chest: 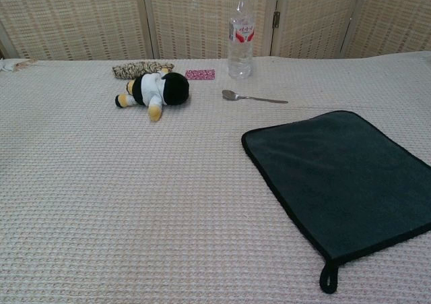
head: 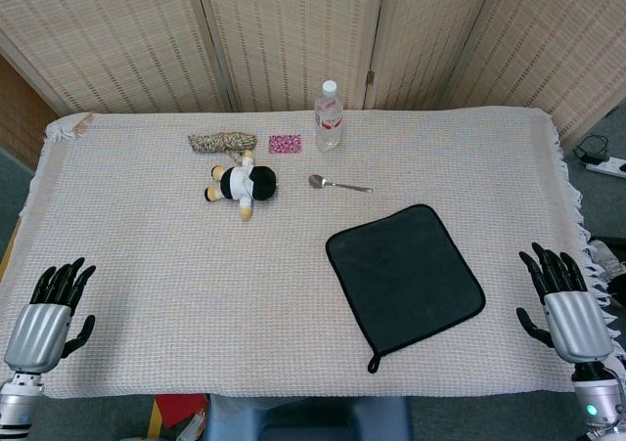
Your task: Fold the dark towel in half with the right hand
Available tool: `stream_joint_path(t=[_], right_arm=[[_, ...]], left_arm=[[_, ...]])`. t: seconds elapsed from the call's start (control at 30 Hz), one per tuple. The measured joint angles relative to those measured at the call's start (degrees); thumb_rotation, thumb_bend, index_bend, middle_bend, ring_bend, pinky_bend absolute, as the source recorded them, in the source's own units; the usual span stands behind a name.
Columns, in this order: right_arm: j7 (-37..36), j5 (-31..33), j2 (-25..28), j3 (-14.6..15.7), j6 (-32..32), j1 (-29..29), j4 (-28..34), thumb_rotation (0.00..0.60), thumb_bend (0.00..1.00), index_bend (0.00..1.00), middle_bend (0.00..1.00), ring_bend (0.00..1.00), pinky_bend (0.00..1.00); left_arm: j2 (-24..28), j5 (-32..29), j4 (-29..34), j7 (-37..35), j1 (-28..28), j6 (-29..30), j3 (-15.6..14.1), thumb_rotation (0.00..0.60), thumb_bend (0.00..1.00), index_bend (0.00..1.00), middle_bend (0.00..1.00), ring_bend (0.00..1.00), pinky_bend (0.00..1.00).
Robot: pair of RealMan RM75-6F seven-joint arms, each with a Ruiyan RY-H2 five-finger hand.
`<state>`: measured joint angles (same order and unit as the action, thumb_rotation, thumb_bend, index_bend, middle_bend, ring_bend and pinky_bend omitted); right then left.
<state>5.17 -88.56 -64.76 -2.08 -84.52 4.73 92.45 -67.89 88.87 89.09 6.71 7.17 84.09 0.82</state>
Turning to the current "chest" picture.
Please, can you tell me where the yellow grey black-trimmed towel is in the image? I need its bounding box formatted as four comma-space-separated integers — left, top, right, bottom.
240, 110, 431, 295

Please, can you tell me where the metal spoon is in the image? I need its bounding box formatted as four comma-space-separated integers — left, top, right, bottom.
221, 89, 290, 104

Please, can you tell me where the black white yellow plush doll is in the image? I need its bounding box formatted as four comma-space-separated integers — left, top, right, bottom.
114, 68, 191, 122

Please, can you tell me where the clear plastic water bottle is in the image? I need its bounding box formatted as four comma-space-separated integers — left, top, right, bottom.
227, 0, 255, 80

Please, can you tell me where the beige waffle-weave tablecloth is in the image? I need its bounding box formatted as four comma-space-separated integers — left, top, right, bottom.
0, 50, 431, 304

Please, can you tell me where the patterned beige fabric pouch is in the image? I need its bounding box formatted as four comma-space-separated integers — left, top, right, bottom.
112, 61, 175, 81

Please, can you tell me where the woven folding screen panel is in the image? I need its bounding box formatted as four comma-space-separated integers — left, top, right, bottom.
339, 0, 431, 59
0, 0, 152, 61
141, 0, 280, 61
271, 0, 365, 59

